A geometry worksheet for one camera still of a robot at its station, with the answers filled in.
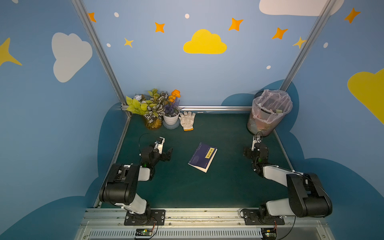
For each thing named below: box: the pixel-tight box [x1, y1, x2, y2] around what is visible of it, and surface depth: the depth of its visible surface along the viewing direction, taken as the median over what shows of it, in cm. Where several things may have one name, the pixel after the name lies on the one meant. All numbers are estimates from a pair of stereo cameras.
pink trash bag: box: [251, 89, 293, 124], surface depth 98 cm
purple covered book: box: [188, 142, 218, 173], surface depth 98 cm
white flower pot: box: [162, 113, 180, 130], surface depth 114 cm
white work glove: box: [178, 111, 196, 131], surface depth 121 cm
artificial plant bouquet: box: [126, 88, 182, 130], surface depth 95 cm
